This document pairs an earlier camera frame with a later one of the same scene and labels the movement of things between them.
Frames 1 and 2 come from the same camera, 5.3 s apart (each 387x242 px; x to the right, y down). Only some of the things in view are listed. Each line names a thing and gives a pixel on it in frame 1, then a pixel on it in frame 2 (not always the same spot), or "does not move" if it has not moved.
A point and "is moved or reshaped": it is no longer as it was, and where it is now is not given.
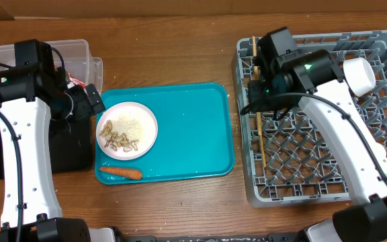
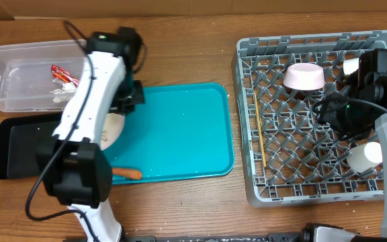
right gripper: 259,92 to 328,116
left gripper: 84,108 to 129,107
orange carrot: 129,173 does not move
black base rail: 290,237 does not move
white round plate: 126,130 is moved or reshaped
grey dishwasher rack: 286,160 does not move
